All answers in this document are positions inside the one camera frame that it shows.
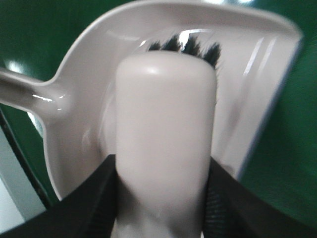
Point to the green conveyor belt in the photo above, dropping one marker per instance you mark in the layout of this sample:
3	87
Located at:
36	34

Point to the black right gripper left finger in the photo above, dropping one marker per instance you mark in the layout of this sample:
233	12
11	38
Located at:
88	212

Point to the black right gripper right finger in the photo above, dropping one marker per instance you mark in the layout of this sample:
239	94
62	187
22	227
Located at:
231	211

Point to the pink plastic dustpan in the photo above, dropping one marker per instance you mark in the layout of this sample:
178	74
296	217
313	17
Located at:
76	106

